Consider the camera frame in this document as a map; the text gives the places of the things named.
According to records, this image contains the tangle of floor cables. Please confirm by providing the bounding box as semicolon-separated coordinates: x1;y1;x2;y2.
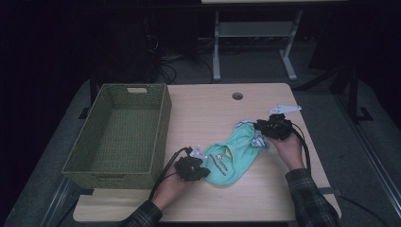
144;33;216;85

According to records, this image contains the right hand-held gripper black cable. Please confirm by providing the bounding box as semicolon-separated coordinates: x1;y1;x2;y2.
290;122;312;175

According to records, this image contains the teal shirt with striped sleeves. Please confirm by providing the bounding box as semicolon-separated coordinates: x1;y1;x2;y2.
201;118;270;187

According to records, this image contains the person's right hand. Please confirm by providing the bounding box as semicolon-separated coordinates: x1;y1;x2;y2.
269;131;305;172

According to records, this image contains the thin black floor cable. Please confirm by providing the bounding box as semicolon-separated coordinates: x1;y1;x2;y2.
338;195;390;227

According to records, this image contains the green woven basket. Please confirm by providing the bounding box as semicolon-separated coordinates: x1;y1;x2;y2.
61;82;173;190

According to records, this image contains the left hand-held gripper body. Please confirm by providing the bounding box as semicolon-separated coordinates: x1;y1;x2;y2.
174;145;208;183

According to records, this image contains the person's left hand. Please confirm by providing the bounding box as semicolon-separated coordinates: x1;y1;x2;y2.
150;166;194;211

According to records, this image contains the dark floor stand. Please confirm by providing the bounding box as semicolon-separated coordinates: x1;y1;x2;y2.
307;61;375;125

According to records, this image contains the grey metal stand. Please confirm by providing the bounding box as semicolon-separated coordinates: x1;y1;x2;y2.
212;9;304;82

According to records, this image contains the metal floor rail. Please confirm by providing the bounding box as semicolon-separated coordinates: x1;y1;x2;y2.
334;94;401;219

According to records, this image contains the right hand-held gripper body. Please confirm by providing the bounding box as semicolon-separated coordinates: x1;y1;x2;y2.
266;104;303;142

